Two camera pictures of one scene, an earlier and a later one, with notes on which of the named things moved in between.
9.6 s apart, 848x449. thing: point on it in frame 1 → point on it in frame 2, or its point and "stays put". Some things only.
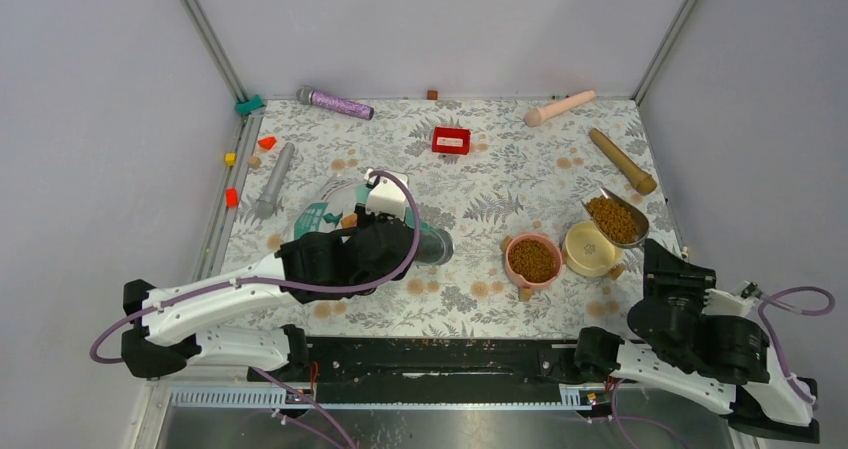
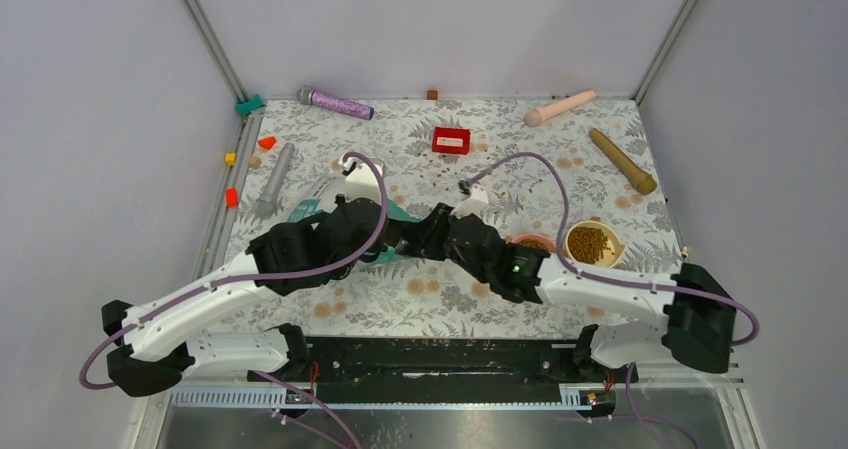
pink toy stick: [535, 116] stays put
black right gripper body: [685, 285] → [437, 243]
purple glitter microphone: [334, 102] stays put
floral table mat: [551, 204] stays put
